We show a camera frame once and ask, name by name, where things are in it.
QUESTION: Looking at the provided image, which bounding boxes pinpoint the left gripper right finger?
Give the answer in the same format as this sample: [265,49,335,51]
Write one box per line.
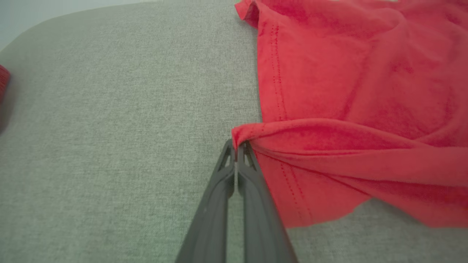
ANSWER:
[237,142,298,263]

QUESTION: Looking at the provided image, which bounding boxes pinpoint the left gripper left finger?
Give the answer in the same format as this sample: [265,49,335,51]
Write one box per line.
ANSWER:
[175,140,235,263]

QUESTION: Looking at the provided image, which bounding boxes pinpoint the red basketball jersey with lettering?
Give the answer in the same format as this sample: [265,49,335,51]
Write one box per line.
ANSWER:
[232,0,468,229]

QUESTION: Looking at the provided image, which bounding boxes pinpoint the red shorts with white trim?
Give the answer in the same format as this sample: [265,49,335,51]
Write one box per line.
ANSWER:
[0,64,11,104]

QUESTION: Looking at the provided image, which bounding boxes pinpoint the grey fabric sofa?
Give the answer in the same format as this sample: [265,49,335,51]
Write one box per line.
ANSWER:
[0,0,468,263]

